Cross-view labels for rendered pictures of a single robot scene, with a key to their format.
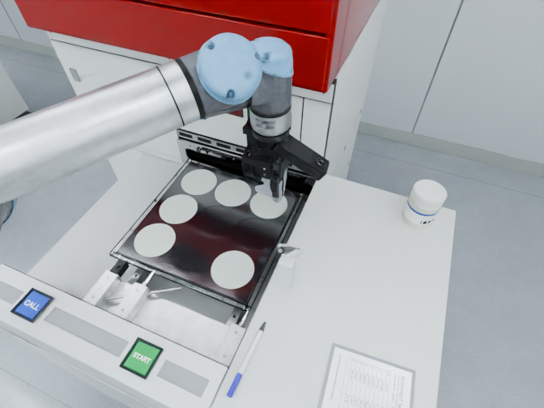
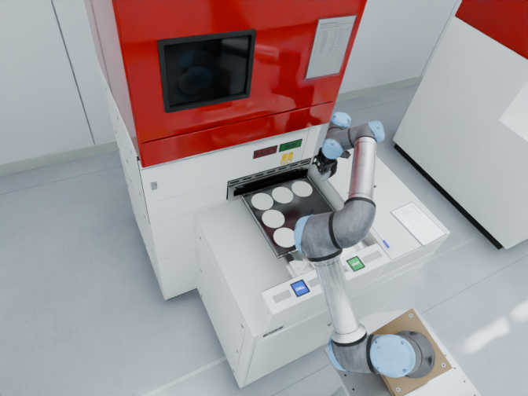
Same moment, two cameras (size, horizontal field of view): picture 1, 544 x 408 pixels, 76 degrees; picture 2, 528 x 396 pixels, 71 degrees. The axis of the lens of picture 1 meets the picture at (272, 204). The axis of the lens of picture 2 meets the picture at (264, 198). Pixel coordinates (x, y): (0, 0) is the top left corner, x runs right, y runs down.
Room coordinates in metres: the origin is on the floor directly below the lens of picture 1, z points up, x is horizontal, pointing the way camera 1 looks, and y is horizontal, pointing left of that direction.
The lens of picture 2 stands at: (0.10, 1.14, 2.18)
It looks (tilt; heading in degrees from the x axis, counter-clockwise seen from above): 49 degrees down; 302
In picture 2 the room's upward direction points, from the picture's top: 10 degrees clockwise
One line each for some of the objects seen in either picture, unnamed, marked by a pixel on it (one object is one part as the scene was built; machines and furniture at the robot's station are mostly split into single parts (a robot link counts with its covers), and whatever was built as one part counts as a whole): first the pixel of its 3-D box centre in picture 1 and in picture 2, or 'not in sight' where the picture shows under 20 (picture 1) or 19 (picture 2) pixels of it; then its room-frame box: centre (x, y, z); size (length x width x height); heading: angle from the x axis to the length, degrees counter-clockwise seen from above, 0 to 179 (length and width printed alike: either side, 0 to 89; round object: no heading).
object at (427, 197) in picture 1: (422, 204); not in sight; (0.51, -0.34, 1.01); 0.07 x 0.07 x 0.10
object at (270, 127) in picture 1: (269, 117); not in sight; (0.54, 0.00, 1.23); 0.08 x 0.08 x 0.05
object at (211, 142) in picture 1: (243, 150); (270, 171); (0.76, 0.08, 0.96); 0.44 x 0.01 x 0.02; 67
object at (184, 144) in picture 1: (244, 168); (269, 181); (0.75, 0.08, 0.89); 0.44 x 0.02 x 0.10; 67
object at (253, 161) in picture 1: (267, 149); (327, 157); (0.54, 0.01, 1.15); 0.09 x 0.08 x 0.12; 72
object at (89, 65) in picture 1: (187, 116); (236, 170); (0.83, 0.24, 1.02); 0.82 x 0.03 x 0.40; 67
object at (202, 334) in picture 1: (164, 320); (327, 260); (0.30, 0.24, 0.87); 0.36 x 0.08 x 0.03; 67
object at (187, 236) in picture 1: (214, 221); (294, 211); (0.55, 0.15, 0.90); 0.34 x 0.34 x 0.01; 67
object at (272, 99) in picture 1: (268, 78); (338, 127); (0.54, 0.01, 1.31); 0.09 x 0.08 x 0.11; 113
